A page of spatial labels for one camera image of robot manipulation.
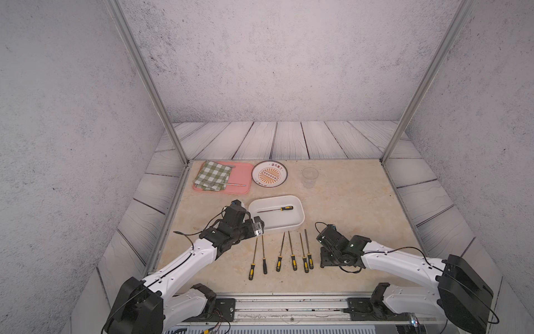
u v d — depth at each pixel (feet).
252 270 2.70
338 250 2.09
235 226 2.12
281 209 3.24
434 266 1.47
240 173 3.86
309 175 3.55
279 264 2.71
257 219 2.53
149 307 1.28
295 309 2.44
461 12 2.34
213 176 3.68
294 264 2.72
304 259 2.78
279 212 3.25
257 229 2.47
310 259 2.77
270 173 3.76
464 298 1.32
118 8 2.30
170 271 1.51
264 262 2.77
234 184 3.65
